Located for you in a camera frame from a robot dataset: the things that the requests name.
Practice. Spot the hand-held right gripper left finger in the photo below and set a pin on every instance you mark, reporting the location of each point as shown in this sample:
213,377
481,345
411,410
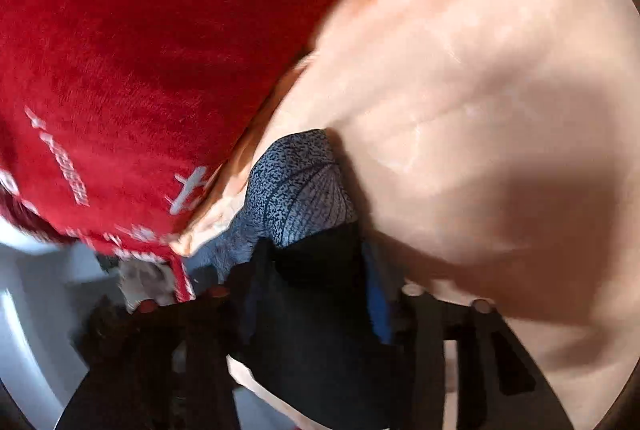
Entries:
200,335

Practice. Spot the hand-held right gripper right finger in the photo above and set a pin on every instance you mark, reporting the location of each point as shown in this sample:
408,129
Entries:
378,310

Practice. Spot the black pants with blue bands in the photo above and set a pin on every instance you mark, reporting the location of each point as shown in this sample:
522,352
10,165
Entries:
300,190

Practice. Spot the peach bed sheet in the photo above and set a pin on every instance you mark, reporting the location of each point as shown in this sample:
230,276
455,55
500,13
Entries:
475,84

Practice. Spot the red printed blanket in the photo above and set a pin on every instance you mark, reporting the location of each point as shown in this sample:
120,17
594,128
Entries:
150,59

